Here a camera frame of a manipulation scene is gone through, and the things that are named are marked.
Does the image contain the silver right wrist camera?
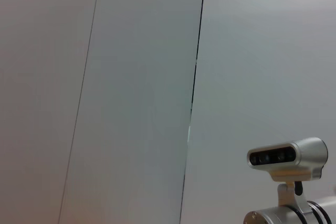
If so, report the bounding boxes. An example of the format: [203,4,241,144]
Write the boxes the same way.
[246,137,329,183]

